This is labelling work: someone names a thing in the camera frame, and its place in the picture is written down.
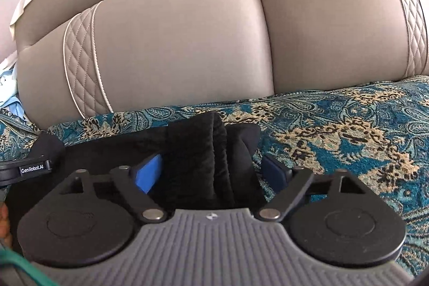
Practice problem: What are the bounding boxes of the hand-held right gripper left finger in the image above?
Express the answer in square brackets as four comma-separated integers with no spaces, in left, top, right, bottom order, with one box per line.
[60,153,169,225]

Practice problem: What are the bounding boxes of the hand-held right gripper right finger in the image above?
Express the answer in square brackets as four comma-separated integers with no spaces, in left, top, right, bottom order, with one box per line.
[258,155,368,224]

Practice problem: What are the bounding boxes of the black pants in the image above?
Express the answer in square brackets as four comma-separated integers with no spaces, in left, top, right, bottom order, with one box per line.
[7,111,269,211]

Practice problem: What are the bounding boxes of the person's left hand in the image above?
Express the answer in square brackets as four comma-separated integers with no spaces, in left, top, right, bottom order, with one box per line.
[0,204,13,248]

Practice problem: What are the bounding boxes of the light blue cloth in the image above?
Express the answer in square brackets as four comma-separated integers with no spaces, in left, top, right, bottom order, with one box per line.
[0,66,29,121]

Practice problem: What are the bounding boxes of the teal paisley blanket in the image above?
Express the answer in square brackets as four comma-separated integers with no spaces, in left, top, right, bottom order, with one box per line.
[0,74,429,277]

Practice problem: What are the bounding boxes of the grey-beige leather sofa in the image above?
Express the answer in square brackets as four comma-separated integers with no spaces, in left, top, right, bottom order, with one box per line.
[10,0,429,126]

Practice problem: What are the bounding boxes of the green cable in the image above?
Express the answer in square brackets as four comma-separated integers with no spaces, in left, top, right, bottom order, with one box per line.
[0,247,51,278]

